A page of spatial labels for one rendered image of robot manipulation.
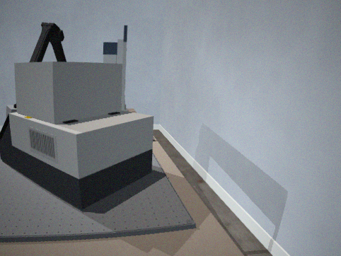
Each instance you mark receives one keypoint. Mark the white benchtop lab instrument with lid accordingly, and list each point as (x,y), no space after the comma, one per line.
(70,134)

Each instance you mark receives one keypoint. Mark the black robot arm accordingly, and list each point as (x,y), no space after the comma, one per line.
(50,33)

